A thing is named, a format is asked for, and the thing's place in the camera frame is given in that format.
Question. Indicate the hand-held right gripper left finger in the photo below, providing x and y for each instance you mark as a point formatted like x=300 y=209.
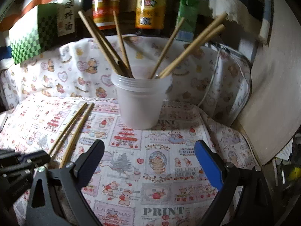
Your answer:
x=90 y=162

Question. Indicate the clear cooking wine bottle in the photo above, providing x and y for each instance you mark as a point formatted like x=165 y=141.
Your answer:
x=67 y=11

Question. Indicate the christmas printed tablecloth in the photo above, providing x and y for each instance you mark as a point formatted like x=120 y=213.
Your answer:
x=152 y=157

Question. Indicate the wooden board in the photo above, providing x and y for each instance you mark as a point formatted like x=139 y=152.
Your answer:
x=270 y=87

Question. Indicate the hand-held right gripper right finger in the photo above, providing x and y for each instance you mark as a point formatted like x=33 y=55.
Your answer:
x=209 y=167

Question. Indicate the white paper sheets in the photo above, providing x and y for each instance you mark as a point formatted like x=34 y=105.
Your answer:
x=284 y=153

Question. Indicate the soy sauce bottle yellow label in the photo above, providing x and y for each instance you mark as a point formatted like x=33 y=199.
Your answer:
x=150 y=9

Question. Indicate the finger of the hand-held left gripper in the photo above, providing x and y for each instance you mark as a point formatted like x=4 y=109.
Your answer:
x=16 y=169
x=37 y=156

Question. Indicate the long bamboo chopstick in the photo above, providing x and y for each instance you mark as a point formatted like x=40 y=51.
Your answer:
x=199 y=47
x=97 y=41
x=122 y=42
x=199 y=38
x=68 y=128
x=104 y=42
x=76 y=136
x=168 y=48

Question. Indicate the translucent plastic cup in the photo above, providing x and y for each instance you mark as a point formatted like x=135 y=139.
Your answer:
x=141 y=103

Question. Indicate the yellow object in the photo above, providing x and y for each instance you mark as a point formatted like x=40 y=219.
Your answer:
x=293 y=174

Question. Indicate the green carton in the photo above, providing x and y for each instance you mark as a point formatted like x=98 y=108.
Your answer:
x=187 y=14

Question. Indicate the bear printed cloth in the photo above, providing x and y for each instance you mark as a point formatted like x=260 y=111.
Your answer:
x=70 y=75

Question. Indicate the dark vinegar bottle red cap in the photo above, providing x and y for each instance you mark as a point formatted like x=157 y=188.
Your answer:
x=105 y=7

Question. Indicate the green checkered board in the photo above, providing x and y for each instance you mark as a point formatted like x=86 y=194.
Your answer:
x=30 y=37

